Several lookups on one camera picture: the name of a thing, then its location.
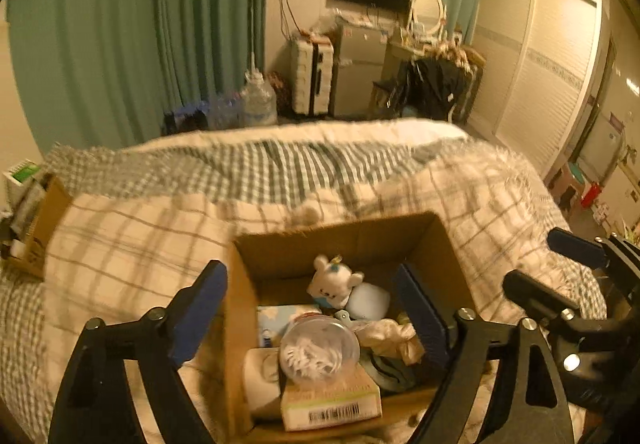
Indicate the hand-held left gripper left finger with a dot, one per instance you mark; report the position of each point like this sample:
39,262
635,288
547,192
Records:
200,314

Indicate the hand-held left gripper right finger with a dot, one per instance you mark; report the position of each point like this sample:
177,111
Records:
420,319

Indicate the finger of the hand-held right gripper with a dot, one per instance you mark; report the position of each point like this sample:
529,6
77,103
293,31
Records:
575,246
535,294

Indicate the white tissue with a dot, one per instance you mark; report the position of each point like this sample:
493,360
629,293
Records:
390,339

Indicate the blue cloud tissue pack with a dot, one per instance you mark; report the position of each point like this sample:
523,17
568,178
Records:
280,319

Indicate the white plush toy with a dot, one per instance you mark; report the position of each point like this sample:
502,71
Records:
330,286

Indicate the white round object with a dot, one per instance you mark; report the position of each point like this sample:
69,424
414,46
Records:
260,389

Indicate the clear cotton swab jar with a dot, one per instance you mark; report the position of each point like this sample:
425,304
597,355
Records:
320,349

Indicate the large cardboard box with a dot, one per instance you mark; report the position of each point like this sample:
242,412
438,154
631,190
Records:
350,239

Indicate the white orange medicine box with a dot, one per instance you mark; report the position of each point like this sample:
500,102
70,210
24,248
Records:
330,404

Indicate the red fire extinguisher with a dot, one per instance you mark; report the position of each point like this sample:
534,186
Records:
591,194

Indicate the plastic stool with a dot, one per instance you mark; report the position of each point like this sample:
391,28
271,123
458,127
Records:
567,186

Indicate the beige plaid blanket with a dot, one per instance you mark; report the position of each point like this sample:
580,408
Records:
125,249

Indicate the door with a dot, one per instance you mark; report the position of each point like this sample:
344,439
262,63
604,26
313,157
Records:
597,114

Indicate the small cardboard box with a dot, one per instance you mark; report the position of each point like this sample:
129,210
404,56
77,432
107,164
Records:
47,224

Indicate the white louvred wardrobe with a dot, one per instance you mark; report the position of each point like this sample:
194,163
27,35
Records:
535,64

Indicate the dark object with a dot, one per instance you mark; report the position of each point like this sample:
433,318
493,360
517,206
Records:
185,120

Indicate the small clear plastic bottles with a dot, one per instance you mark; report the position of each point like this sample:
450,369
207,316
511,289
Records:
225,111

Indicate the black jacket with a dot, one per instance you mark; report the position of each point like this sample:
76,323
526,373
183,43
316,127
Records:
435,86

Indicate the large clear water bottle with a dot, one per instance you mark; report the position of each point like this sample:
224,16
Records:
259,104

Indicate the white green carton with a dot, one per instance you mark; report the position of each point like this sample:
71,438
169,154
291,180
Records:
22,174

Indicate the dark patterned bag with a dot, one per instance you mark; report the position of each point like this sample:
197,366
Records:
279,91

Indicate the grey small fridge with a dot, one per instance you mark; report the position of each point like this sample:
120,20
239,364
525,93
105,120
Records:
357,74

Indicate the dressing table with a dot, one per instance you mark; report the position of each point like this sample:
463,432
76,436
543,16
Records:
400,56

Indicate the white ribbed suitcase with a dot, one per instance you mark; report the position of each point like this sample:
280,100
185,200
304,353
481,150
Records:
307,79

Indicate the white oval mirror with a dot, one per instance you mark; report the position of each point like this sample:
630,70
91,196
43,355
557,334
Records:
426,9

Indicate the wide green curtain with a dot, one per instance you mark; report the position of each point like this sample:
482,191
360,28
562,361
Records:
85,34
215,14

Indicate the plastic bag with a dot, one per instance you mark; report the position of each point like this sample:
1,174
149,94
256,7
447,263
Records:
327,26

